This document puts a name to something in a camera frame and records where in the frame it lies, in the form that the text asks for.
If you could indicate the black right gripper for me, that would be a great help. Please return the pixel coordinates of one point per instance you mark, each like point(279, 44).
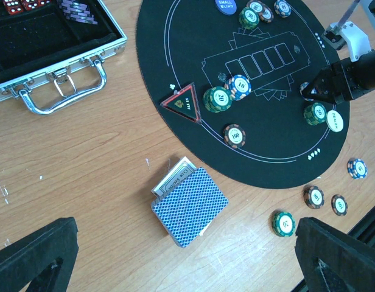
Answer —
point(345, 80)

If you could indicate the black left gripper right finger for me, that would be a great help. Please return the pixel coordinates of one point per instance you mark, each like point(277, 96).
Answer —
point(331, 260)

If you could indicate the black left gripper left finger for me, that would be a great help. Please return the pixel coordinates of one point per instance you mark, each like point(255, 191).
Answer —
point(43, 260)

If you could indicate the blue chips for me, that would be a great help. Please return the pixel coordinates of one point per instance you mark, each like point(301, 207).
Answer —
point(306, 95)
point(239, 87)

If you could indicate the green chips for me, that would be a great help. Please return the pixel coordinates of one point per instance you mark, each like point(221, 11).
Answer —
point(315, 114)
point(217, 99)
point(248, 18)

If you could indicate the white dealer button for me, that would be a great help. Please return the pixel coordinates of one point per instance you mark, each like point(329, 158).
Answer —
point(334, 121)

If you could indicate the single brown chip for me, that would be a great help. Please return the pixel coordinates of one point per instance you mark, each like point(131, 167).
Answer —
point(339, 205)
point(234, 135)

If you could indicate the green poker chip stack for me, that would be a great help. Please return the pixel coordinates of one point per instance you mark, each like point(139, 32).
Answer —
point(283, 224)

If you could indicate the brown poker chip stack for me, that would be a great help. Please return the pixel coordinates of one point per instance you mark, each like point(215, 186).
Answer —
point(313, 197)

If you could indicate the brown chip top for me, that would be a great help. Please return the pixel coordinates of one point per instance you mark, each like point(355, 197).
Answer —
point(256, 6)
point(266, 15)

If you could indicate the purple small blind button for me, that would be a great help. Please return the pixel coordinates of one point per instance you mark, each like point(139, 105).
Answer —
point(227, 7)

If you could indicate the red triangular all-in marker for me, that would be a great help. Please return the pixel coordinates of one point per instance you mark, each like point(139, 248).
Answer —
point(184, 103)

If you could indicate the blue-backed card deck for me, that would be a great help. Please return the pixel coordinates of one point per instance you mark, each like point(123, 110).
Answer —
point(190, 207)

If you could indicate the blue poker chip stack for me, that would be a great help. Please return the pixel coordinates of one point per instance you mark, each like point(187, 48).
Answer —
point(357, 168)

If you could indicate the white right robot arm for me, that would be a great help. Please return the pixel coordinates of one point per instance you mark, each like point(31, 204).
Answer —
point(369, 8)

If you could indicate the black round poker mat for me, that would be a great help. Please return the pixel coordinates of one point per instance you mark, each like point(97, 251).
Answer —
point(183, 42)

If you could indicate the white playing card box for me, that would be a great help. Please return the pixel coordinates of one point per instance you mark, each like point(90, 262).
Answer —
point(179, 172)

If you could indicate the aluminium poker chip case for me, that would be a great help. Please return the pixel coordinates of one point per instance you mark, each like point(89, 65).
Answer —
point(50, 62)

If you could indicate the purple chips in case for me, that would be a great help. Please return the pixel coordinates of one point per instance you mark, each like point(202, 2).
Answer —
point(76, 11)

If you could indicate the red dice in case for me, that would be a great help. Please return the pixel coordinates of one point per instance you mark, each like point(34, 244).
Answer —
point(14, 7)

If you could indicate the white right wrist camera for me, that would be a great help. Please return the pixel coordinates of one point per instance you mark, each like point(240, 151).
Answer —
point(348, 35)

